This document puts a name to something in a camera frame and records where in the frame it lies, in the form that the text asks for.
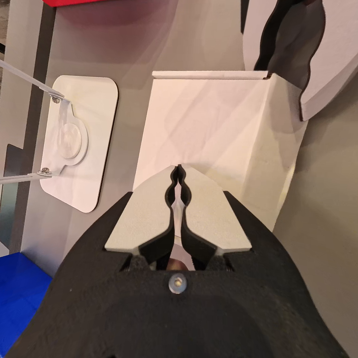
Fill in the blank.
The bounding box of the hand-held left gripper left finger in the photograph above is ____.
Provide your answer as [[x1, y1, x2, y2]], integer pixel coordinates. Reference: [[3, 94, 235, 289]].
[[104, 165, 180, 266]]

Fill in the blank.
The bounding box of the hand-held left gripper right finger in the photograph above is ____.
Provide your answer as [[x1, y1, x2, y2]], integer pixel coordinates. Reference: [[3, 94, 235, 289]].
[[178, 164, 253, 271]]

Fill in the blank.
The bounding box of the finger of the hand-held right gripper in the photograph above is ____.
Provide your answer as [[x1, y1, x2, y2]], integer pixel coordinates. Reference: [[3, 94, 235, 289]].
[[241, 0, 282, 71], [299, 0, 358, 121]]

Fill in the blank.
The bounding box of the white cardboard box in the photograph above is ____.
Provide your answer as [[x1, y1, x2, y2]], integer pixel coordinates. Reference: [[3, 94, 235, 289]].
[[133, 70, 305, 233]]

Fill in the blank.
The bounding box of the blue cube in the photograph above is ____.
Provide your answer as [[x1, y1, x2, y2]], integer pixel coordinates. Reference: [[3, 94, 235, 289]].
[[0, 252, 54, 358]]

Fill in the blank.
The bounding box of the red cube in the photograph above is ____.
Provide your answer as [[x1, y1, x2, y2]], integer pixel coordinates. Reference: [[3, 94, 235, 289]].
[[43, 0, 119, 8]]

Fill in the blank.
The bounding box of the dark metal plate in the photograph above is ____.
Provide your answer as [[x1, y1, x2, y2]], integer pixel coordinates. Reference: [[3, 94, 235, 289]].
[[6, 144, 24, 253]]

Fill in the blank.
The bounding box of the white rounded base plate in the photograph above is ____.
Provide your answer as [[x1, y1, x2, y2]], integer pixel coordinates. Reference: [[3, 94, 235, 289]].
[[39, 75, 120, 214]]

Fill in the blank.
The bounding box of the white metal bracket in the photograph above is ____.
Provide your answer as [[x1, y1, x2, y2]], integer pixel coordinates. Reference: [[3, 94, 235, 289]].
[[0, 59, 89, 185]]

